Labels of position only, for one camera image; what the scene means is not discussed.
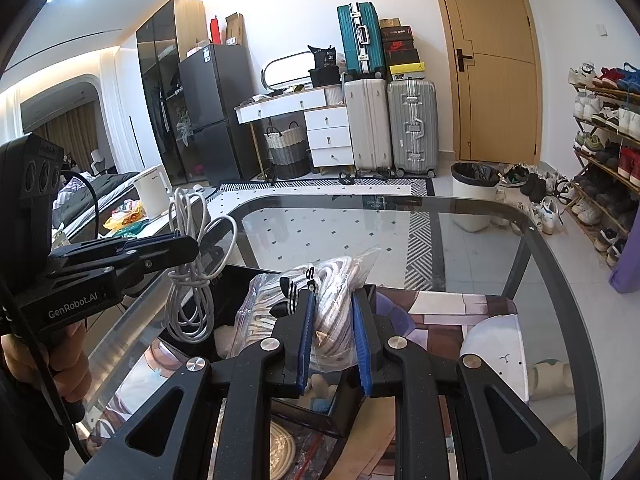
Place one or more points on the bed with dark bedding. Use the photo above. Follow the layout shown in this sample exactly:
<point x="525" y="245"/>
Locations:
<point x="100" y="185"/>

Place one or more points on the woven laundry basket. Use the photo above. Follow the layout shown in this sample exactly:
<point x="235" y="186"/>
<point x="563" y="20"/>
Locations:
<point x="286" y="152"/>

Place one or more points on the brown cardboard box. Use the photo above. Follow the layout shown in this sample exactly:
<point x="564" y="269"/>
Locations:
<point x="232" y="27"/>

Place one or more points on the pile of colourful packets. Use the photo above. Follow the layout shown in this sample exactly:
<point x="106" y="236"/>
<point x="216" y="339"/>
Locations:
<point x="125" y="217"/>

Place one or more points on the oval mirror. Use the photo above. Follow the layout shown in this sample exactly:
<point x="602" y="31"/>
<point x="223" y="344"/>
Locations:
<point x="287" y="70"/>

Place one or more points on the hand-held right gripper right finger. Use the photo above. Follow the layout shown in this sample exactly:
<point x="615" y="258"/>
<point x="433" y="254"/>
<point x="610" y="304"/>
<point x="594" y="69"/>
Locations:
<point x="361" y="345"/>

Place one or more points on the dark grey fridge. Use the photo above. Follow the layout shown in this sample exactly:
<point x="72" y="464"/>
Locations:
<point x="215" y="110"/>

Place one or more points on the loose sneakers pile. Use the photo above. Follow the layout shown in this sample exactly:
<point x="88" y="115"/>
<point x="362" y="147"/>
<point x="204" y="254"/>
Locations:
<point x="535" y="190"/>

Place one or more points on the teal suitcase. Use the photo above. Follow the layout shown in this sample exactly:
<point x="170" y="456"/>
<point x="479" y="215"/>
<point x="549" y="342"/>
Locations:
<point x="361" y="40"/>

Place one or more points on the purple bag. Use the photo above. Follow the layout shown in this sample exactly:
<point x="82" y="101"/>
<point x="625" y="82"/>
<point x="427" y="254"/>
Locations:
<point x="625" y="270"/>

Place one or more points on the wooden door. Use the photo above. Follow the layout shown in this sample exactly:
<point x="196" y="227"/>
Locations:
<point x="492" y="60"/>

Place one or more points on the rows of assorted shoes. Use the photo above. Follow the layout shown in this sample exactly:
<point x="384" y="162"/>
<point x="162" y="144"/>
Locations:
<point x="605" y="110"/>

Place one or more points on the white dresser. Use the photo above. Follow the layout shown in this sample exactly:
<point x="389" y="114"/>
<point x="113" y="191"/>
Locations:
<point x="325" y="125"/>

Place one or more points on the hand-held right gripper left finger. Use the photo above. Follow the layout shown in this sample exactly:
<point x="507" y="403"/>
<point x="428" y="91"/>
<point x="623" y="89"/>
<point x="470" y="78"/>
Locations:
<point x="306" y="340"/>

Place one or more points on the clear bag with white item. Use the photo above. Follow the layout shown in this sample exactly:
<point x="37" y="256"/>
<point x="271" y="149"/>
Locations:
<point x="292" y="442"/>

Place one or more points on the white trash bin black liner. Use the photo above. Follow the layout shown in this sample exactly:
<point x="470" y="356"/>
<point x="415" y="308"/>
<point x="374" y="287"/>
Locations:
<point x="475" y="200"/>

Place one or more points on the black cardboard box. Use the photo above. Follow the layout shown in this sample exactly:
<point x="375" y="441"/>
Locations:
<point x="227" y="305"/>

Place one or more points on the black bag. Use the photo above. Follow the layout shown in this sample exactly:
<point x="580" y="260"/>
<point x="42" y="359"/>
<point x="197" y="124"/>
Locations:
<point x="325" y="67"/>

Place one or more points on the white wall switch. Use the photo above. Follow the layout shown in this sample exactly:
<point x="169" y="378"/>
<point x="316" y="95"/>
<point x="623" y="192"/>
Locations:
<point x="602" y="28"/>

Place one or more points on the tan shoe box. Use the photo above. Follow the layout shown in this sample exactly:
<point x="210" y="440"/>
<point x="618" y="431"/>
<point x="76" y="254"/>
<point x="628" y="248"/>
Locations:
<point x="390" y="23"/>

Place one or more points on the white suitcase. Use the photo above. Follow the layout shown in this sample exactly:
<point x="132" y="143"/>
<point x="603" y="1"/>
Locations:
<point x="367" y="125"/>

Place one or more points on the tall glass-door cabinet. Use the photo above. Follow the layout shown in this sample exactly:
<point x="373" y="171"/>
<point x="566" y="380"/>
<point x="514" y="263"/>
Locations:
<point x="160" y="85"/>

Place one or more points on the printed cartoon desk mat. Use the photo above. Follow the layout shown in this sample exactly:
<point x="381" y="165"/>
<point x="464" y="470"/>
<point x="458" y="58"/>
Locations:
<point x="440" y="310"/>

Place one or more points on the wooden shoe rack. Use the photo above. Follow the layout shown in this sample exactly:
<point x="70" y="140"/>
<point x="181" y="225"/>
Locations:
<point x="582" y="195"/>

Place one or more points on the person's left hand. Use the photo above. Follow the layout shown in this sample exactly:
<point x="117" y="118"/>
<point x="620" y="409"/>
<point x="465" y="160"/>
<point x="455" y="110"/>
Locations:
<point x="55" y="355"/>

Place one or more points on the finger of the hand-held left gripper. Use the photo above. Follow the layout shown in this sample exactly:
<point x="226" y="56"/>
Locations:
<point x="150" y="243"/>
<point x="150" y="263"/>

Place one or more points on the silver suitcase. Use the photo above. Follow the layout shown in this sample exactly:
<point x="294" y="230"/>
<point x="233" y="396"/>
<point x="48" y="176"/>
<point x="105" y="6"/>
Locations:
<point x="412" y="127"/>

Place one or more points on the black red shoe box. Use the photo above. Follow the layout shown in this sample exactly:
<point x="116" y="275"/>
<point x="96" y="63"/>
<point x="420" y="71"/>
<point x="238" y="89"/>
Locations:
<point x="399" y="45"/>

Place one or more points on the white small appliance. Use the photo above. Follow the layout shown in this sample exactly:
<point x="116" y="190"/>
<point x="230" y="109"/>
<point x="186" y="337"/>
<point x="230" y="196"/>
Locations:
<point x="152" y="190"/>

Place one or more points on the brown curtain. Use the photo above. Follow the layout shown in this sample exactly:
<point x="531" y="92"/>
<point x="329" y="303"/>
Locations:
<point x="65" y="135"/>

